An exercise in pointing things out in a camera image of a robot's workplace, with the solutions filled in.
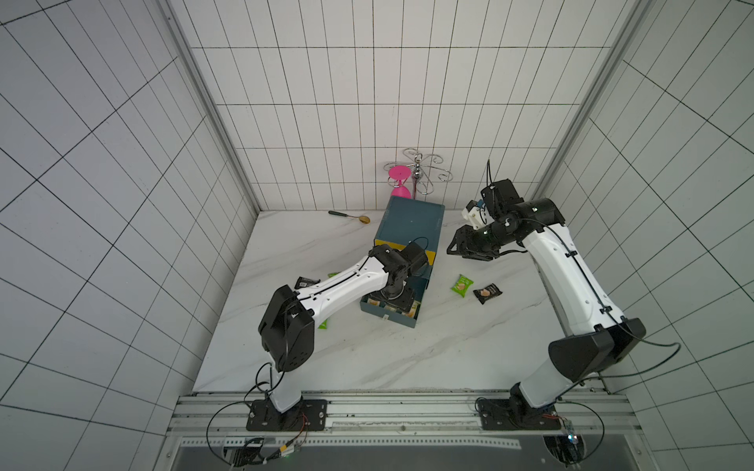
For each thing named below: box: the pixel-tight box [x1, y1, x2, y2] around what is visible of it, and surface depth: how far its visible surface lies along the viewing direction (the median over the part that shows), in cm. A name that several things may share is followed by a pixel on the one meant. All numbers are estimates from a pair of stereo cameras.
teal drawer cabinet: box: [374, 195, 446, 301], surface depth 90 cm
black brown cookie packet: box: [473, 282, 503, 306], surface depth 97 cm
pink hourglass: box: [388, 164, 412, 199], surface depth 95 cm
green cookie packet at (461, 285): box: [450, 273, 475, 298], surface depth 99 cm
